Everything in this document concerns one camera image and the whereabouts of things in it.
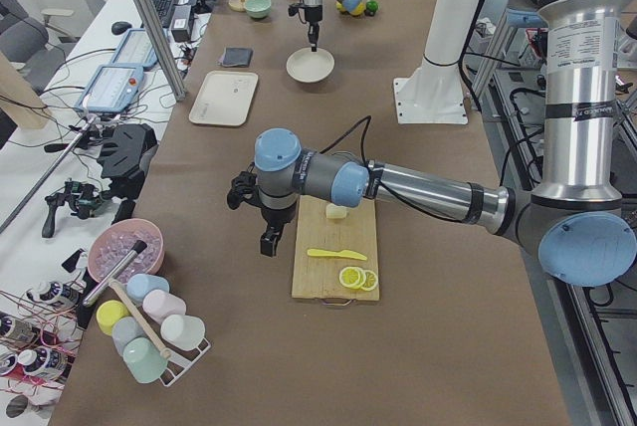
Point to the pink cup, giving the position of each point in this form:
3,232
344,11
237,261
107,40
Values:
159,304

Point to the yellow plastic knife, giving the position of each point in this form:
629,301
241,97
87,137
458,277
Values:
341,254

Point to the white cup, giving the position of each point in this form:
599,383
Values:
184,332

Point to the metal black-tipped pestle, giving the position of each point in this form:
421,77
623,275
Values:
138,247

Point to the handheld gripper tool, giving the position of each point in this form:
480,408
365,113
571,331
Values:
83,198

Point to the mint green bowl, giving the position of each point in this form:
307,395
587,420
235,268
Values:
258,9

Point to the teach pendant far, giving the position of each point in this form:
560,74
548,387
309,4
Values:
135,48

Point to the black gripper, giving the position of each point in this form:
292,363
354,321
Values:
273,218
314,15

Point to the mint green cup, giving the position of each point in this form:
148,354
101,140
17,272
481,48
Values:
144,360

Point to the pink bowl of ice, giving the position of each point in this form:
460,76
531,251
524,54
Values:
117,241

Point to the white cup rack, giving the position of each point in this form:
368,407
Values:
179,361

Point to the lemon slice back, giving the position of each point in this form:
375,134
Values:
370,282

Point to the green lime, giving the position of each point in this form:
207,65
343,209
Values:
371,7

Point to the aluminium frame post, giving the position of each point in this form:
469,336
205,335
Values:
161,47

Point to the yellow cup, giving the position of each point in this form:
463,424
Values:
109,314

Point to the teach pendant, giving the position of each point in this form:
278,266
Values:
111,89
135,48

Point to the grey cup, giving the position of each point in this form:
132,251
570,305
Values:
125,331

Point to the lemon slice front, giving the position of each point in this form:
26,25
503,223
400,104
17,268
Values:
352,277

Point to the black computer mouse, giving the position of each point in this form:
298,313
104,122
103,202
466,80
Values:
120,27

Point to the white steamed bun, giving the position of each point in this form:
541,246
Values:
335,212

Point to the cream round plate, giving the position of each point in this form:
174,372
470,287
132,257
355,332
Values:
308,66

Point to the lemon slice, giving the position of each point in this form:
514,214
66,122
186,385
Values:
352,277
370,282

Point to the blue cup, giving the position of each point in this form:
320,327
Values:
139,285

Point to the black keyboard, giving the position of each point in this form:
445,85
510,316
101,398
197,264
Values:
165,10

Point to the cream rabbit tray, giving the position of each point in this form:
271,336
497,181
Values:
224,98

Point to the grey office chair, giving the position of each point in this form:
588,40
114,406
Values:
26,40

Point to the black tripod mount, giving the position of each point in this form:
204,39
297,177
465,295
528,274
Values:
125,159

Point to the grey folded cloth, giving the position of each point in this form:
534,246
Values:
234,57

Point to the white central mounting column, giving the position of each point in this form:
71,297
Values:
434,92

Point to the yellow lemon near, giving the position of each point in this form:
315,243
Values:
358,10

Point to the teach pendant near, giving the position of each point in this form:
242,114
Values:
111,89

